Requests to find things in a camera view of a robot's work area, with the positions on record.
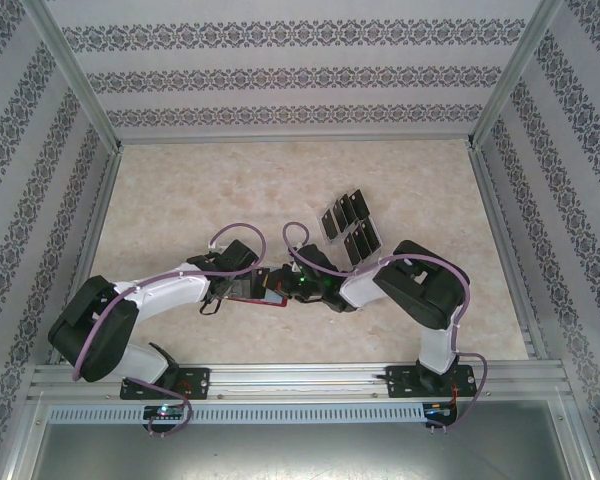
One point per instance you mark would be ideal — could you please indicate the grey metal sheet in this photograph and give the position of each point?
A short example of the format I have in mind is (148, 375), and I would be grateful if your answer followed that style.
(300, 450)

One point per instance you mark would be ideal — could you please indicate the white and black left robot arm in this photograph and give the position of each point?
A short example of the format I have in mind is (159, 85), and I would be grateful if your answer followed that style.
(175, 292)

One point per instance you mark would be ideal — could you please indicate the red card holder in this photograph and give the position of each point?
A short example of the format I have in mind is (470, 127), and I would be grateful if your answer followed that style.
(260, 302)

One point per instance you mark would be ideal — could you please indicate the long aluminium base rail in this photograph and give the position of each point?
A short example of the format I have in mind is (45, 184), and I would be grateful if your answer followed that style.
(300, 382)

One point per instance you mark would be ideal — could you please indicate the aluminium table side rail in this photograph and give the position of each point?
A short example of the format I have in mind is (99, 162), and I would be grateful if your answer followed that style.
(89, 250)
(504, 250)

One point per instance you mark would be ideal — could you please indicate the small circuit board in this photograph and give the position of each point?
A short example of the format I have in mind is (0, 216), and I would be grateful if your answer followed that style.
(162, 412)
(440, 409)

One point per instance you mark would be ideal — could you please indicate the aluminium frame post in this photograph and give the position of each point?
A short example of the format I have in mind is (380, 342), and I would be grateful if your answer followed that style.
(70, 75)
(517, 75)

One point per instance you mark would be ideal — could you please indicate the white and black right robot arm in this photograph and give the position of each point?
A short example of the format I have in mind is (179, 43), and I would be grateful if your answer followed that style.
(432, 345)

